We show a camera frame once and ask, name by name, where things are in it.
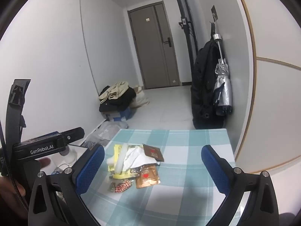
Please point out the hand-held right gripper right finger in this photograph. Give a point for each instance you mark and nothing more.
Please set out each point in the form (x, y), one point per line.
(214, 167)

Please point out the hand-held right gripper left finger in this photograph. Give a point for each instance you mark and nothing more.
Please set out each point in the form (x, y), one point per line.
(90, 167)

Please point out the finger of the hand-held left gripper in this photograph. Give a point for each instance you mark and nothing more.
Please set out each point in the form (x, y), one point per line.
(73, 135)

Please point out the yellow printed packet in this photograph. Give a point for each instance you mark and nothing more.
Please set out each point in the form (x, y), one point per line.
(117, 175)

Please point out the translucent white plastic wrapper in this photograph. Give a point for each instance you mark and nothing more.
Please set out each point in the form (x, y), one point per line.
(121, 160)

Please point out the red white wrapper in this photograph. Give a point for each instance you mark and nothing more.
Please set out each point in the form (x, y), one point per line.
(122, 186)

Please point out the white tissue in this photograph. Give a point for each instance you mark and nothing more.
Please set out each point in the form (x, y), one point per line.
(135, 156)

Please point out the silver printed snack wrapper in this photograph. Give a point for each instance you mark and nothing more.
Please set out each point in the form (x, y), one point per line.
(143, 167)

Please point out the orange brown sachet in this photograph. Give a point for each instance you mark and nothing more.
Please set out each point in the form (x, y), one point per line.
(147, 177)

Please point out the dark brown sachet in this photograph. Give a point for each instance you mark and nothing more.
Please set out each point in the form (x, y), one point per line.
(152, 151)

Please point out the person's left hand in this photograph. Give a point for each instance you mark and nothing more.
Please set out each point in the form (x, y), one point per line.
(10, 193)

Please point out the grey plastic mailing bag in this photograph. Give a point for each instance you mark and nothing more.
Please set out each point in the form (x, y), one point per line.
(108, 131)

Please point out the teal checked tablecloth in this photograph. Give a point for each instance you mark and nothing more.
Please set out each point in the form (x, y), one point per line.
(183, 188)

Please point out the black folded clothes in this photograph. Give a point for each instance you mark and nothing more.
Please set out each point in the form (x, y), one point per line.
(117, 103)

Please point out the beige folded clothes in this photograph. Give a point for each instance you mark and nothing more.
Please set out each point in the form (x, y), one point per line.
(115, 90)

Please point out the cream tote bag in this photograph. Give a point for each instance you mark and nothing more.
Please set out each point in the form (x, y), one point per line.
(141, 98)

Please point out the silver folded umbrella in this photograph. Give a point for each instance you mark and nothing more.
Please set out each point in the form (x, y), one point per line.
(222, 87)

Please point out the black backpack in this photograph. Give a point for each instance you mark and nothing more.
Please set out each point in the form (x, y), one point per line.
(202, 87)

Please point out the grey room door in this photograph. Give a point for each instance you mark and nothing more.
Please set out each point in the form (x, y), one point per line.
(152, 47)

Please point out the black framed glass door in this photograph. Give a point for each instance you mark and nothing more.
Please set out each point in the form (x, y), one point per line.
(188, 37)

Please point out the black white door latch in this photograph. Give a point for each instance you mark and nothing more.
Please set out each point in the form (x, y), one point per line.
(184, 22)

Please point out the metal wall hook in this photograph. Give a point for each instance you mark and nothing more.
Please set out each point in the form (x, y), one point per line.
(213, 11)

